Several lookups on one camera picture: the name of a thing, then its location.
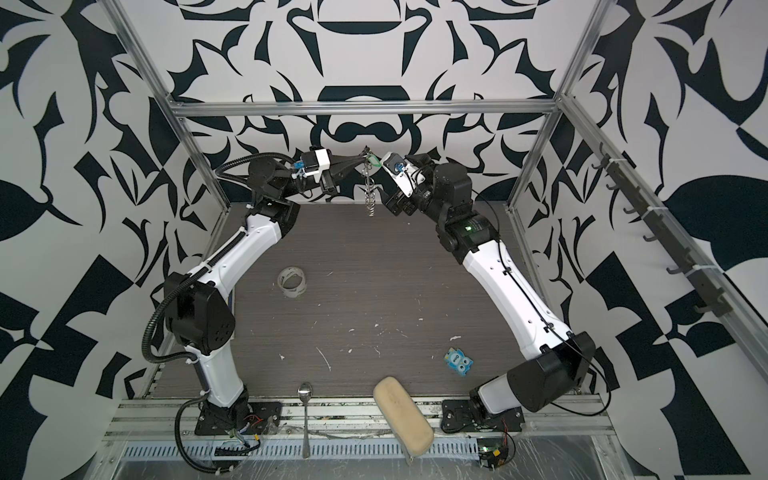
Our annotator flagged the small circuit board right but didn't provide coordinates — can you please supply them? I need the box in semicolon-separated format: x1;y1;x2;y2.
478;439;516;470

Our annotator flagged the clear tape roll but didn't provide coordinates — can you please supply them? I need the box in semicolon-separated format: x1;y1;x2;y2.
277;266;307;299

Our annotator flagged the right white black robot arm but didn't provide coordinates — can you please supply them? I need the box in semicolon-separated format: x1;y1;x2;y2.
381;153;596;417

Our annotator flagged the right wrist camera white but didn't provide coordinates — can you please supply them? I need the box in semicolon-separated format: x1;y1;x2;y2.
381;152;426;198

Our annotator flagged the metal spoon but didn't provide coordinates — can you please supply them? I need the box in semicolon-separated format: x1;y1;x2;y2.
298;382;313;459

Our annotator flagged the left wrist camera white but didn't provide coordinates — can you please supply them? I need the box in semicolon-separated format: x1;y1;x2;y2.
292;149;331;182

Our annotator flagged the small circuit board left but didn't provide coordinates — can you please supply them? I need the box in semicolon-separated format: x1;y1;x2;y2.
214;436;261;457

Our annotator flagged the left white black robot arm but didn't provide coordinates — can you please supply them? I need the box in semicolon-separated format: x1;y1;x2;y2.
151;148;370;429

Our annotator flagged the wall hook rail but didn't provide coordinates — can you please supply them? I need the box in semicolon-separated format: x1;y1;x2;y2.
593;142;735;318

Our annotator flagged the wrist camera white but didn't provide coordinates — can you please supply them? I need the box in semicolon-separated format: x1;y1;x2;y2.
381;152;426;198
292;149;331;182

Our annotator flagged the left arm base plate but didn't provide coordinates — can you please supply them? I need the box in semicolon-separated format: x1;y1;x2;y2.
194;401;283;436

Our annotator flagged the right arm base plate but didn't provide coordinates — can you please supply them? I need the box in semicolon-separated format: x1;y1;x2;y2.
440;399;525;434

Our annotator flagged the green key tag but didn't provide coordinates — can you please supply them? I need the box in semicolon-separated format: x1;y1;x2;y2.
366;154;381;167

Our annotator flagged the blue owl toy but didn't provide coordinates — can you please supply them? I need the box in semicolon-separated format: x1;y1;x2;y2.
444;347;474;377

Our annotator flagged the small circuit board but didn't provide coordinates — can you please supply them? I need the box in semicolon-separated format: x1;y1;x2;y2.
478;439;516;470
214;436;261;457

